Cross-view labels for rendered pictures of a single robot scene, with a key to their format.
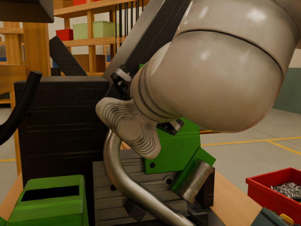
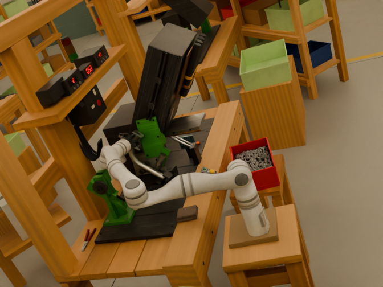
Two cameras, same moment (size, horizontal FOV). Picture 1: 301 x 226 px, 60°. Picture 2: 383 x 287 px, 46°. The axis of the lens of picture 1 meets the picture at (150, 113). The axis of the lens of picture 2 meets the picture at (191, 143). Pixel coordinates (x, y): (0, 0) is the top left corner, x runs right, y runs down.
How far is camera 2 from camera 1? 2.00 m
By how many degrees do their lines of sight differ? 38
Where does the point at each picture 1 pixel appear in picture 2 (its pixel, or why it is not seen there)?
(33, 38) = (122, 60)
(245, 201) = (216, 161)
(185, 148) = (158, 148)
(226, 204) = (206, 163)
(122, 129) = not seen: hidden behind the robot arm
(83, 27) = not seen: outside the picture
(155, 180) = (152, 159)
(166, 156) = (151, 152)
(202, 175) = (160, 159)
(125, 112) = not seen: hidden behind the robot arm
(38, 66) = (130, 76)
